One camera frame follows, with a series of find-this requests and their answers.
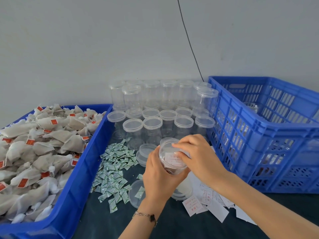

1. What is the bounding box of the person's left hand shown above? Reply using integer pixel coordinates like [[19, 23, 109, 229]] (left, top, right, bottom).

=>
[[142, 146, 190, 204]]

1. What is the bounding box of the person's right hand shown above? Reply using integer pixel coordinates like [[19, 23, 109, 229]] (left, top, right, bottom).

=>
[[172, 134, 228, 186]]

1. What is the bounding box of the clear jar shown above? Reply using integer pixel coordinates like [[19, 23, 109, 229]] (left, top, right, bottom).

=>
[[159, 138, 190, 175]]

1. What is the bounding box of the pile of white label papers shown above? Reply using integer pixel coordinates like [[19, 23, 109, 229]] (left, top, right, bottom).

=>
[[182, 172, 257, 224]]

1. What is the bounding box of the pile of green desiccant packets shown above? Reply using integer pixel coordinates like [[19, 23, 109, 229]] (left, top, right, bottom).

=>
[[92, 138, 145, 213]]

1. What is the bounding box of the blue slatted crate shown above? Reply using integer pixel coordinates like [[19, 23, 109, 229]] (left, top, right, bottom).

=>
[[207, 76, 319, 193]]

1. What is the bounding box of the group of lidded jars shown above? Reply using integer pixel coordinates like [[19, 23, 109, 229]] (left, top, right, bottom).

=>
[[107, 79, 219, 147]]

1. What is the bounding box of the pile of tea bags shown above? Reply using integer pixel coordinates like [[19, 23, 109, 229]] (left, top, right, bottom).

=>
[[0, 104, 105, 222]]

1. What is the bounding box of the person's right forearm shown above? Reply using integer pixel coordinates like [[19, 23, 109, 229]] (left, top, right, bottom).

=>
[[214, 172, 319, 239]]

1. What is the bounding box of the person's left forearm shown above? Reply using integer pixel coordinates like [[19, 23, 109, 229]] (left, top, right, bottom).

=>
[[120, 197, 168, 239]]

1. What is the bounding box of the blue plastic tray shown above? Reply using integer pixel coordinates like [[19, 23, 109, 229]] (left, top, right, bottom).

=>
[[0, 103, 114, 239]]

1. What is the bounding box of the thin beaded bracelet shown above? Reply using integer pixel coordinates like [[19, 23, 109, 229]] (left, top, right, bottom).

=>
[[132, 211, 158, 227]]

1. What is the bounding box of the black cable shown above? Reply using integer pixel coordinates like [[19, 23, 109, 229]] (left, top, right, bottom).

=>
[[177, 0, 204, 82]]

